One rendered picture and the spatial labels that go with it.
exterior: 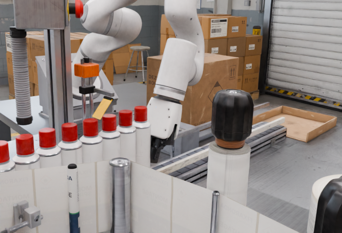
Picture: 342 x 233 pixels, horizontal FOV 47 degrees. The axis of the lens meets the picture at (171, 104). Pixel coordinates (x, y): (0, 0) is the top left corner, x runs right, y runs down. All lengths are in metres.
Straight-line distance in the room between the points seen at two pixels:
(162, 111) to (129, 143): 0.14
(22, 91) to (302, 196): 0.78
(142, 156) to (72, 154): 0.22
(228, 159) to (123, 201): 0.22
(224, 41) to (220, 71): 3.31
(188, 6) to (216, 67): 0.53
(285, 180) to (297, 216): 0.30
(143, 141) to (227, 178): 0.28
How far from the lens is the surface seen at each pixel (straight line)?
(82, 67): 0.94
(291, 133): 1.69
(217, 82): 1.58
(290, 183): 1.25
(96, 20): 1.47
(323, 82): 5.56
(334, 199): 0.42
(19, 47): 0.88
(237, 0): 6.50
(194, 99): 1.48
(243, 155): 0.79
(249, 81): 5.44
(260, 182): 1.23
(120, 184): 0.72
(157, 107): 1.05
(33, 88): 4.69
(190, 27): 1.11
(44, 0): 0.82
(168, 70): 1.03
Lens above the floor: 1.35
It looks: 15 degrees down
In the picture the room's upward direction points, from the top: 2 degrees clockwise
